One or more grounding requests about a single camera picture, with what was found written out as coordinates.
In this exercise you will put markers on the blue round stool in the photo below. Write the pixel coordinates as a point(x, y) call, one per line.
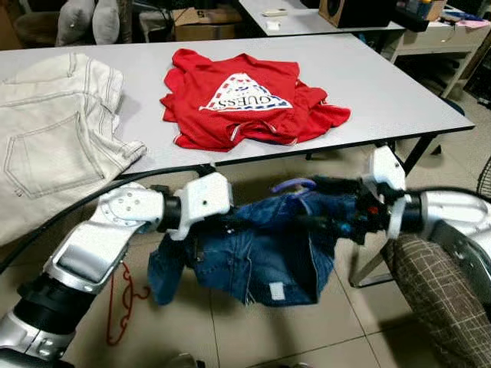
point(454, 106)

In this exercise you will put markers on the purple plastic hanger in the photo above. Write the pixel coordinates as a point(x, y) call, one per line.
point(291, 184)

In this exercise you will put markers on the cream white jeans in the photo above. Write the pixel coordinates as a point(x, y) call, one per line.
point(54, 130)

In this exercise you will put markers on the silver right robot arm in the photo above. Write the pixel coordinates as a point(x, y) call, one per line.
point(453, 215)

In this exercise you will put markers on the white remote control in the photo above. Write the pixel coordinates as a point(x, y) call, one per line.
point(276, 12)

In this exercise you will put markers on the blue denim jacket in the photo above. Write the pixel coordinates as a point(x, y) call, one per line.
point(245, 261)

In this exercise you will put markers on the small white card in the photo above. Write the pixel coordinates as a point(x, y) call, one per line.
point(273, 26)

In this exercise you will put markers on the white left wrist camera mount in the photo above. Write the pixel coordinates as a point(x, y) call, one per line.
point(203, 201)

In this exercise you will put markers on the brown plaid fabric cover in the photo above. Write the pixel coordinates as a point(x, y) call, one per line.
point(437, 307)

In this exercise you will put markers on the pink cloth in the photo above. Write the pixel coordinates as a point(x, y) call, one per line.
point(474, 23)

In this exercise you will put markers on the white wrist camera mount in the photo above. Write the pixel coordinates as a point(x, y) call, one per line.
point(387, 169)
point(203, 201)

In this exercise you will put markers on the red printed t-shirt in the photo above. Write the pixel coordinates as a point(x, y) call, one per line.
point(199, 123)

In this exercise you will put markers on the wooden black speaker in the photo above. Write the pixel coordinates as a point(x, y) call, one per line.
point(337, 11)

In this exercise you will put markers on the brown wicker chair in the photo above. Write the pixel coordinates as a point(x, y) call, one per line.
point(34, 27)

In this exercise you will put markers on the white drawer desk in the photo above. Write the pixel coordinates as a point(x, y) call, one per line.
point(430, 38)

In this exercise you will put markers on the red plastic hanger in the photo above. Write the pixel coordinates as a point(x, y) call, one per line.
point(126, 287)

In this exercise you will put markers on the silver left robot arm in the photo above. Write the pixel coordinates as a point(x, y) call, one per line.
point(92, 245)

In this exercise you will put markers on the grey pillow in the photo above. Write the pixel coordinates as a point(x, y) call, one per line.
point(75, 19)
point(106, 19)

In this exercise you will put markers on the brown cardboard box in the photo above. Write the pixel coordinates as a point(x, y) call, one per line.
point(203, 29)

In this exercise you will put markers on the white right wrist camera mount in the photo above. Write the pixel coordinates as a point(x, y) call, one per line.
point(387, 169)

